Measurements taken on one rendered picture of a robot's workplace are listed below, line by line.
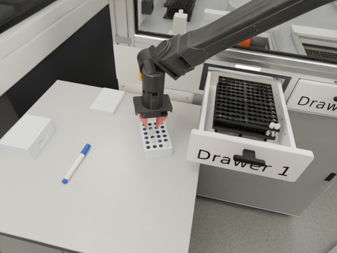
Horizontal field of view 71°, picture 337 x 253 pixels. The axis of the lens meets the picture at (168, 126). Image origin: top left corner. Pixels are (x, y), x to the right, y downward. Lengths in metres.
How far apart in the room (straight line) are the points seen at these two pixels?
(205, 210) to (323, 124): 0.82
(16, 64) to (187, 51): 0.68
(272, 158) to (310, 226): 1.12
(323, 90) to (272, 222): 0.93
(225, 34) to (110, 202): 0.48
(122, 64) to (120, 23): 0.15
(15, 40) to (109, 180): 0.60
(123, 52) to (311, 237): 1.41
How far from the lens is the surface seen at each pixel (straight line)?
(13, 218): 0.71
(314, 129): 1.07
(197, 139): 0.59
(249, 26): 0.49
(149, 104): 0.62
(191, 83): 0.89
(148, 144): 0.71
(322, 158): 1.20
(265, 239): 1.56
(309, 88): 0.91
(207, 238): 1.46
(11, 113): 1.11
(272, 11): 0.48
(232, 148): 0.60
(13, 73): 1.02
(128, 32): 0.86
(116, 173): 0.70
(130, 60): 0.90
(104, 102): 0.90
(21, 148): 0.77
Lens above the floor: 1.34
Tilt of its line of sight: 45 degrees down
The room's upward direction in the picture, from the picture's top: 5 degrees clockwise
